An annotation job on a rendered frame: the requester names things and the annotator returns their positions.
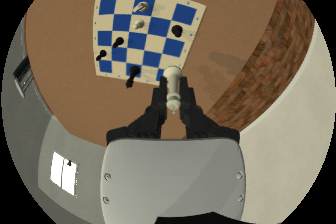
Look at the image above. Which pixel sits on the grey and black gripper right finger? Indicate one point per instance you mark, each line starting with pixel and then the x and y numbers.
pixel 196 122

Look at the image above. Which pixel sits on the white chess pawn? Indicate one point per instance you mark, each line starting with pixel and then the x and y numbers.
pixel 138 24

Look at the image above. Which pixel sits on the blue and cream chessboard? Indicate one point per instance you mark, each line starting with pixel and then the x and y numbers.
pixel 153 47

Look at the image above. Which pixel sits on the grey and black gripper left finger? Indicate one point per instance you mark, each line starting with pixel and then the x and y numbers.
pixel 149 124

